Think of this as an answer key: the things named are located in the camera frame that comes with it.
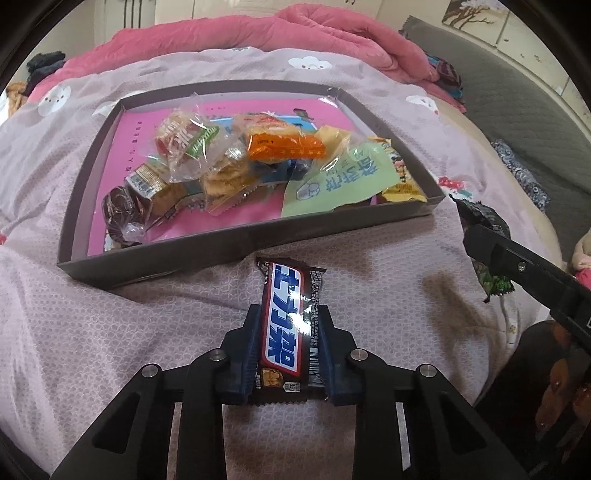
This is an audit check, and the green clear bun packet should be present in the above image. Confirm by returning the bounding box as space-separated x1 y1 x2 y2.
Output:
281 125 400 218

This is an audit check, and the orange cracker packet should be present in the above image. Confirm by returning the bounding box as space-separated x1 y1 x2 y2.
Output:
231 112 327 164

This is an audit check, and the dark round chocolate wrapper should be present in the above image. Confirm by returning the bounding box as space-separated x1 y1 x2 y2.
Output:
101 185 152 247

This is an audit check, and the grey shallow cardboard tray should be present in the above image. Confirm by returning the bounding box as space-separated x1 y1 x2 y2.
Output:
57 80 444 290

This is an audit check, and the grey padded headboard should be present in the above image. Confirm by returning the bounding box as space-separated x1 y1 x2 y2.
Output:
402 16 590 259

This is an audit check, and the yellow sausage snack packet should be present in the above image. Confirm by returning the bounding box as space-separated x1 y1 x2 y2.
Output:
370 137 428 203

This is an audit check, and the black and green snack packet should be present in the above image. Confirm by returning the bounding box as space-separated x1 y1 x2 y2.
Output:
452 197 515 304

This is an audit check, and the pink quilted duvet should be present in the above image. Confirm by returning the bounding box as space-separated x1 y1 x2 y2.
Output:
28 4 467 113

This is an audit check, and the mauve patterned bed sheet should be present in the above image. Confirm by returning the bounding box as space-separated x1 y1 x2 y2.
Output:
0 45 565 480

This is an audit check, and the pile of dark clothes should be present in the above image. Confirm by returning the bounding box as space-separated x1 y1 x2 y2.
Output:
23 51 66 97

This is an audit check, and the round pink candy packet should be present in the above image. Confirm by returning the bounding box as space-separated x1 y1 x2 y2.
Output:
200 146 260 215

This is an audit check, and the small gold wrapped cake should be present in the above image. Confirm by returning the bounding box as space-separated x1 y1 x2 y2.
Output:
125 162 204 221

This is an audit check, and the brown chocolate bar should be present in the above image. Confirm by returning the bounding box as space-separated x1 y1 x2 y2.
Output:
252 257 325 405

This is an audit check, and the tree wall painting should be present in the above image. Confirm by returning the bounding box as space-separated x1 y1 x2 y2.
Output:
442 0 509 46

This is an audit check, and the clear rice cracker packet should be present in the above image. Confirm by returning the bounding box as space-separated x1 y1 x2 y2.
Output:
154 94 224 183

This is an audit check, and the blue biscuit packet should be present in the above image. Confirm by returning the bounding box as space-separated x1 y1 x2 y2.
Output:
252 159 312 186

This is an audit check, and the right hand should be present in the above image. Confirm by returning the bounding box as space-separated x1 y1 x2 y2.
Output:
535 322 590 434

